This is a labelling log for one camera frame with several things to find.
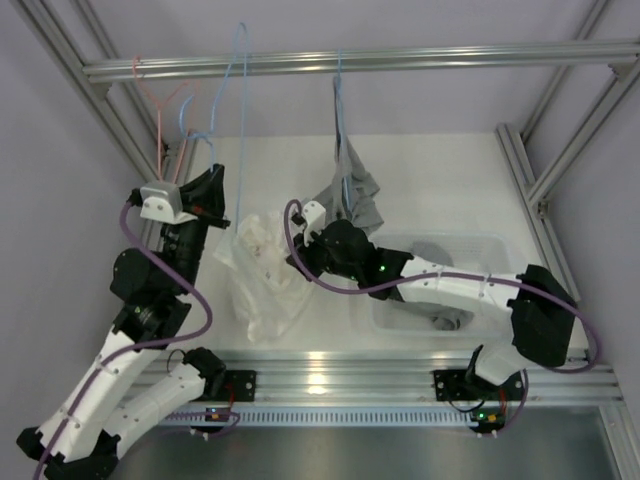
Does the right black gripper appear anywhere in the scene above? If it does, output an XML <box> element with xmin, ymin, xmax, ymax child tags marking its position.
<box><xmin>288</xmin><ymin>224</ymin><xmax>362</xmax><ymax>284</ymax></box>

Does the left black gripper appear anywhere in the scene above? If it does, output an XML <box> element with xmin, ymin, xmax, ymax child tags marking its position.
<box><xmin>162</xmin><ymin>163</ymin><xmax>230</xmax><ymax>294</ymax></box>

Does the blue wire hanger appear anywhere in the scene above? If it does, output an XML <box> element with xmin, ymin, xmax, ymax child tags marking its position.
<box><xmin>178</xmin><ymin>22</ymin><xmax>251</xmax><ymax>233</ymax></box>
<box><xmin>333</xmin><ymin>49</ymin><xmax>352</xmax><ymax>215</ymax></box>

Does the white tank top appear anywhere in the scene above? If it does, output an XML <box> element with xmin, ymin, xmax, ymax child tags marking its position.
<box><xmin>214</xmin><ymin>211</ymin><xmax>313</xmax><ymax>344</ymax></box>

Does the pink wire hanger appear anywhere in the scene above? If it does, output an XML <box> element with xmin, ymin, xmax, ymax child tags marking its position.
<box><xmin>131</xmin><ymin>55</ymin><xmax>201</xmax><ymax>184</ymax></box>

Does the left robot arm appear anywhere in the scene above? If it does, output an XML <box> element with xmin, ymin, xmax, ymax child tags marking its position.
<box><xmin>16</xmin><ymin>164</ymin><xmax>230</xmax><ymax>479</ymax></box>

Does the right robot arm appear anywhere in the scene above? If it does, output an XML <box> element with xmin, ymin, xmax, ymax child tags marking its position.
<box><xmin>285</xmin><ymin>220</ymin><xmax>577</xmax><ymax>397</ymax></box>

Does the dark grey tank top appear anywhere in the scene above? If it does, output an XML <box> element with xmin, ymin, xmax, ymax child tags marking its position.
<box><xmin>312</xmin><ymin>74</ymin><xmax>385</xmax><ymax>236</ymax></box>

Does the white plastic basket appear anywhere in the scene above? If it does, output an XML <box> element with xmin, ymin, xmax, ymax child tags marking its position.
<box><xmin>364</xmin><ymin>231</ymin><xmax>527</xmax><ymax>339</ymax></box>

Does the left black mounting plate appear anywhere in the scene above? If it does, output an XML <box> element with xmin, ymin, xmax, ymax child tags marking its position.
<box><xmin>218</xmin><ymin>370</ymin><xmax>257</xmax><ymax>403</ymax></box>

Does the black mounting plate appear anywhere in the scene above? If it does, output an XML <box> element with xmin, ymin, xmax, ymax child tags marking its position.
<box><xmin>218</xmin><ymin>370</ymin><xmax>257</xmax><ymax>403</ymax></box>
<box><xmin>432</xmin><ymin>369</ymin><xmax>478</xmax><ymax>402</ymax></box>

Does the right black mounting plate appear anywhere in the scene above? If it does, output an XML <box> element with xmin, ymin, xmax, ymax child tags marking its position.
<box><xmin>432</xmin><ymin>369</ymin><xmax>478</xmax><ymax>402</ymax></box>

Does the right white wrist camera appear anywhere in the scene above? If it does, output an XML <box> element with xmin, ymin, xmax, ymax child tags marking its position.
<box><xmin>299</xmin><ymin>200</ymin><xmax>326</xmax><ymax>247</ymax></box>

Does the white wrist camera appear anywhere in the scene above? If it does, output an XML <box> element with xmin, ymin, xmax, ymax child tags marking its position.
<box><xmin>299</xmin><ymin>200</ymin><xmax>326</xmax><ymax>247</ymax></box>
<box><xmin>129</xmin><ymin>181</ymin><xmax>197</xmax><ymax>225</ymax></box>

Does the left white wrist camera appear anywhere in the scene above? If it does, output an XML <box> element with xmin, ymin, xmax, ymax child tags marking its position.
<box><xmin>129</xmin><ymin>181</ymin><xmax>197</xmax><ymax>225</ymax></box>

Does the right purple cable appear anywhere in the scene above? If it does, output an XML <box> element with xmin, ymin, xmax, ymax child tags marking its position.
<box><xmin>282</xmin><ymin>199</ymin><xmax>604</xmax><ymax>441</ymax></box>

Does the purple cable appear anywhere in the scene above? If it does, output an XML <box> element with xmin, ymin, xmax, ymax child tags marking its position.
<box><xmin>282</xmin><ymin>199</ymin><xmax>604</xmax><ymax>441</ymax></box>
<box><xmin>32</xmin><ymin>199</ymin><xmax>241</xmax><ymax>480</ymax></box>

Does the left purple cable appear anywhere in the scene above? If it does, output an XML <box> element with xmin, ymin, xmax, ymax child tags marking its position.
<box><xmin>32</xmin><ymin>199</ymin><xmax>241</xmax><ymax>480</ymax></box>

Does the white slotted cable duct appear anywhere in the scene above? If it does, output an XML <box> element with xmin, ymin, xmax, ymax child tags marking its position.
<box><xmin>159</xmin><ymin>405</ymin><xmax>506</xmax><ymax>429</ymax></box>

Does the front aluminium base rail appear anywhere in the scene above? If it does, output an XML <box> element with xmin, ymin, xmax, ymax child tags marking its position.
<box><xmin>119</xmin><ymin>348</ymin><xmax>624</xmax><ymax>407</ymax></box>

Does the aluminium frame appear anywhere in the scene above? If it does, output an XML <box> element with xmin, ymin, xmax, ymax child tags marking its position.
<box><xmin>0</xmin><ymin>0</ymin><xmax>640</xmax><ymax>480</ymax></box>

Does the aluminium hanging rail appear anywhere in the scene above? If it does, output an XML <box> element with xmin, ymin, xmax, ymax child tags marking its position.
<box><xmin>82</xmin><ymin>39</ymin><xmax>639</xmax><ymax>85</ymax></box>

